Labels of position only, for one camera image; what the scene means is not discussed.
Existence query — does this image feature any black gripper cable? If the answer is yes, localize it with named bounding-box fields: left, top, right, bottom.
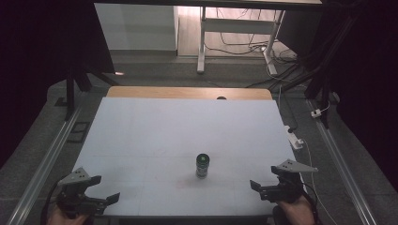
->
left=39, top=181, right=61, bottom=225
left=300, top=182, right=320, bottom=225

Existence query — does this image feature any black floor cable tangle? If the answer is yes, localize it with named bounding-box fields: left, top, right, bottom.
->
left=205, top=8, right=299, bottom=65

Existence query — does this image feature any white power strip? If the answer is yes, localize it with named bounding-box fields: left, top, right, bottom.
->
left=283, top=125, right=305, bottom=151

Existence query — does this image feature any thin white cable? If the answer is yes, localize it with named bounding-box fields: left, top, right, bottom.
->
left=300, top=138, right=340, bottom=225

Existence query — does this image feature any person's right hand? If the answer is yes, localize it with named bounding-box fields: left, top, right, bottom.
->
left=276, top=195, right=315, bottom=225

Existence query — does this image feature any white desk frame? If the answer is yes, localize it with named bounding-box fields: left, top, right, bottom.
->
left=196, top=6, right=286, bottom=76

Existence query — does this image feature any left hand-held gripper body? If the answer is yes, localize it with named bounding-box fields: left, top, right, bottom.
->
left=55, top=167, right=106, bottom=219

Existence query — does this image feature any black metal stand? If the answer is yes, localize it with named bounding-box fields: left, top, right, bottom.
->
left=270, top=15, right=348, bottom=129
left=54, top=65, right=122, bottom=122

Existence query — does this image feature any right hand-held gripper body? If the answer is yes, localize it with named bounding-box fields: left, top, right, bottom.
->
left=258, top=158, right=319, bottom=204

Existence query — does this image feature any person's left hand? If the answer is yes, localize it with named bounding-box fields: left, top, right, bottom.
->
left=46, top=205, right=92, bottom=225

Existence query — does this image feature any white table cover sheet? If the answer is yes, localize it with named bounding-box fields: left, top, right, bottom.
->
left=72, top=96, right=297, bottom=218

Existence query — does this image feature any black power strip cable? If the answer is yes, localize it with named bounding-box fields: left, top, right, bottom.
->
left=277, top=85, right=299, bottom=133

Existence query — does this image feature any aluminium floor rail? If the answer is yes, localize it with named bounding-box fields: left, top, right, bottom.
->
left=6, top=104, right=84, bottom=225
left=305, top=98, right=378, bottom=225

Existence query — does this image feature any black curtain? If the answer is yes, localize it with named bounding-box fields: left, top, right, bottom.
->
left=322, top=0, right=398, bottom=192
left=0, top=0, right=115, bottom=170

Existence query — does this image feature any white cabinet panel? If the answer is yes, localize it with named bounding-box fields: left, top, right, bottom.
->
left=94, top=3, right=179, bottom=52

